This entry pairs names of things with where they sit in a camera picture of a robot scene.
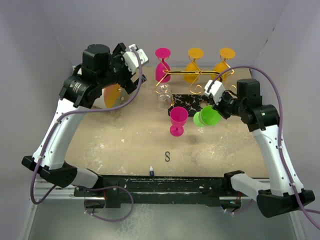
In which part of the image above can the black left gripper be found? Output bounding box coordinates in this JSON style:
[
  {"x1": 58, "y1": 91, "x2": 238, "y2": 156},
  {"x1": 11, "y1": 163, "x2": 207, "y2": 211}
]
[{"x1": 98, "y1": 43, "x2": 146, "y2": 94}]

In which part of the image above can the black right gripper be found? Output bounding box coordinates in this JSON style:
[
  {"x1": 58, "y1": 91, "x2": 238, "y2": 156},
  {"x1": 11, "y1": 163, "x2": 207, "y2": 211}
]
[{"x1": 210, "y1": 89, "x2": 246, "y2": 119}]

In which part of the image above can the green wine glass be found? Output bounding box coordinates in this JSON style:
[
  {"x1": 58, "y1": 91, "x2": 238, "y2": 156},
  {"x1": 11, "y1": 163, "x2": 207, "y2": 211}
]
[{"x1": 193, "y1": 105, "x2": 222, "y2": 128}]

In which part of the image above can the clear glass cup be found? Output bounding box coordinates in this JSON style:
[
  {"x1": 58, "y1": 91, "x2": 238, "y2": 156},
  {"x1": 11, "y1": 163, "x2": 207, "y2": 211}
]
[{"x1": 156, "y1": 83, "x2": 173, "y2": 110}]

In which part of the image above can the pink wine glass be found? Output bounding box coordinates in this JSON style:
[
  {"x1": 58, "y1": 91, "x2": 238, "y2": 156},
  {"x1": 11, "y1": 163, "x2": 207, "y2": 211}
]
[
  {"x1": 169, "y1": 106, "x2": 189, "y2": 137},
  {"x1": 155, "y1": 47, "x2": 171, "y2": 83}
]

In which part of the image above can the orange wine glass front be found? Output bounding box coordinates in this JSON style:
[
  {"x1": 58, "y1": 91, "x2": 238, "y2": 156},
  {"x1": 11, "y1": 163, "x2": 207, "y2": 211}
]
[{"x1": 213, "y1": 47, "x2": 236, "y2": 84}]

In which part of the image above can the orange wine glass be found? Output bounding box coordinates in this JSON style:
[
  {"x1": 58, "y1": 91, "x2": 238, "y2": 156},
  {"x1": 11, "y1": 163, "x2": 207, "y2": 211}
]
[
  {"x1": 183, "y1": 48, "x2": 205, "y2": 86},
  {"x1": 213, "y1": 47, "x2": 236, "y2": 84}
]

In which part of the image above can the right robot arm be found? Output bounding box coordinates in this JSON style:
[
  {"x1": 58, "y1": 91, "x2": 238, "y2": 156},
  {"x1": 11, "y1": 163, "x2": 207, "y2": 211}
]
[{"x1": 204, "y1": 79, "x2": 315, "y2": 218}]

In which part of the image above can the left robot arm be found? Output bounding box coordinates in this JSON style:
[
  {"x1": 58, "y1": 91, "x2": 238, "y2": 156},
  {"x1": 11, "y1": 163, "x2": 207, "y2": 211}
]
[{"x1": 21, "y1": 43, "x2": 149, "y2": 196}]

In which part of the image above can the black marble rack base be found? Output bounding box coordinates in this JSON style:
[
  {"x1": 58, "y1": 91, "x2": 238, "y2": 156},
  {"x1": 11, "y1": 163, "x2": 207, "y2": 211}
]
[{"x1": 167, "y1": 94, "x2": 214, "y2": 117}]

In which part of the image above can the white round drawer box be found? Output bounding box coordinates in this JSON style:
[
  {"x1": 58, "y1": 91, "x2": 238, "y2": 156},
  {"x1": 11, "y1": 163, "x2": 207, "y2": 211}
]
[{"x1": 102, "y1": 84, "x2": 124, "y2": 109}]

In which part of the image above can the black S hook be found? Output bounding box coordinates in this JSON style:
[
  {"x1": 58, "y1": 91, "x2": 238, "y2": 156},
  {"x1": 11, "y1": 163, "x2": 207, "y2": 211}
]
[{"x1": 164, "y1": 151, "x2": 171, "y2": 162}]

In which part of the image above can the small white dropper bottle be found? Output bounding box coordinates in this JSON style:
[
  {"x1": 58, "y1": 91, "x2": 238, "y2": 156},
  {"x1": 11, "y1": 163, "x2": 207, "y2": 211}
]
[{"x1": 149, "y1": 166, "x2": 155, "y2": 177}]

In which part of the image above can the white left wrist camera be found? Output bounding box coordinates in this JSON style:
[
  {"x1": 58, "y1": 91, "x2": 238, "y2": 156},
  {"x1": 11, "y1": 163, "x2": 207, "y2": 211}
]
[{"x1": 122, "y1": 44, "x2": 149, "y2": 74}]

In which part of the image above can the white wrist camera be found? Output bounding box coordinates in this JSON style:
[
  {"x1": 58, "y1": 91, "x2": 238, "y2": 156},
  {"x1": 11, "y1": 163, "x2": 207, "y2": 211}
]
[
  {"x1": 122, "y1": 44, "x2": 149, "y2": 74},
  {"x1": 203, "y1": 79, "x2": 226, "y2": 105}
]

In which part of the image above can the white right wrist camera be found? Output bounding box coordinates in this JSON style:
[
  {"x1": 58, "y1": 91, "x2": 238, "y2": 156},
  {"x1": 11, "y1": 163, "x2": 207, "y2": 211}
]
[{"x1": 203, "y1": 79, "x2": 226, "y2": 105}]

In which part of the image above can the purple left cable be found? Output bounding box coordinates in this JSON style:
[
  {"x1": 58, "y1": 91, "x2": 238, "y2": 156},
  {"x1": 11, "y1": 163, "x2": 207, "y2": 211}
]
[{"x1": 29, "y1": 48, "x2": 144, "y2": 205}]

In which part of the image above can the gold wire wine glass rack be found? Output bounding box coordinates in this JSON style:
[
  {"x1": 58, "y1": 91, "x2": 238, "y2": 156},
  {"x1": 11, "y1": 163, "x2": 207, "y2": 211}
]
[{"x1": 154, "y1": 47, "x2": 220, "y2": 95}]

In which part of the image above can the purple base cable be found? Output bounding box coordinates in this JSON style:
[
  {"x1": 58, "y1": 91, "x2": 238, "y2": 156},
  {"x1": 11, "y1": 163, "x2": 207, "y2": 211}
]
[{"x1": 83, "y1": 183, "x2": 135, "y2": 222}]

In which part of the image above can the aluminium frame rail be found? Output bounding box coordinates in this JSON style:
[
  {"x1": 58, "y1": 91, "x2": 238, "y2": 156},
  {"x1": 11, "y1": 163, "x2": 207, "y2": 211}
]
[{"x1": 33, "y1": 179, "x2": 75, "y2": 201}]

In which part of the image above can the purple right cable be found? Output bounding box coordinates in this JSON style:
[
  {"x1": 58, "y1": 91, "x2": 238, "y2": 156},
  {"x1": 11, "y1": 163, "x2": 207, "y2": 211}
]
[{"x1": 205, "y1": 65, "x2": 320, "y2": 231}]

